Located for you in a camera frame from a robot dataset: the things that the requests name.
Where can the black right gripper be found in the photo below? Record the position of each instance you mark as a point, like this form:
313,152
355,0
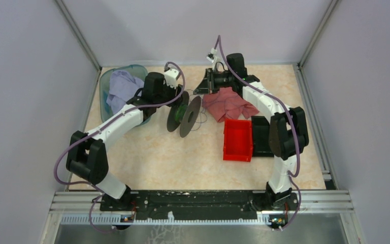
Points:
207,86

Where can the teal plastic tray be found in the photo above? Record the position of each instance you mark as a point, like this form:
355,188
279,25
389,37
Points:
105,110

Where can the black cable spool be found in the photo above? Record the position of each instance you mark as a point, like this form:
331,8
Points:
184,116

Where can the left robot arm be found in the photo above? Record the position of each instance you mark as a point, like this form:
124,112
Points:
87,154

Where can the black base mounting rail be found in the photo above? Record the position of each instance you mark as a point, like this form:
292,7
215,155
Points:
208,206

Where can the black plastic bin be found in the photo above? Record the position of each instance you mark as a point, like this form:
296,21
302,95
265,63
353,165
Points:
260,137

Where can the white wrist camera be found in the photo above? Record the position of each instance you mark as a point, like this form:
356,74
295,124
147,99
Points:
171,77
213,58

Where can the lavender cloth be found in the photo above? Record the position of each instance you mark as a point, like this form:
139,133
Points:
122,87

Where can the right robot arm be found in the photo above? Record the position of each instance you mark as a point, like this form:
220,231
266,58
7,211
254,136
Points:
288,133

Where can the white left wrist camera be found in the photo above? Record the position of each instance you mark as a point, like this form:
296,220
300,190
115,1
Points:
171,77

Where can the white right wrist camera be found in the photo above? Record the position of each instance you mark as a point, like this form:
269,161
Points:
213,58

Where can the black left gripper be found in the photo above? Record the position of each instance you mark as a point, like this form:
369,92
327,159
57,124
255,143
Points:
179,88

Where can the red plastic bin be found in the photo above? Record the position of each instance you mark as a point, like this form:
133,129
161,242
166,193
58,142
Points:
238,144

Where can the pink cloth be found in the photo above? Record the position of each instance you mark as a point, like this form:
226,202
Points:
227,104

